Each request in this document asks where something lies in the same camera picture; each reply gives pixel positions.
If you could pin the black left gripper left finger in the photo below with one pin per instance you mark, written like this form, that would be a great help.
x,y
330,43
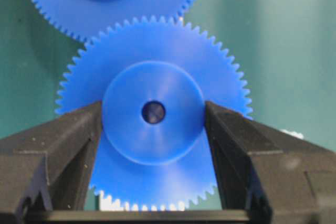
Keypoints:
x,y
49,166

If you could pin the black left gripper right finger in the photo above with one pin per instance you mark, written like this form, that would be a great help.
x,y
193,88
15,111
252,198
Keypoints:
x,y
278,177

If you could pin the small blue plastic gear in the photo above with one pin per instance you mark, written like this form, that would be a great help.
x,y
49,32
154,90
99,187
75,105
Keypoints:
x,y
164,165

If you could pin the steel shaft for small gear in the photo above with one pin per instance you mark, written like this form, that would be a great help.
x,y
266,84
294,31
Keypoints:
x,y
153,112

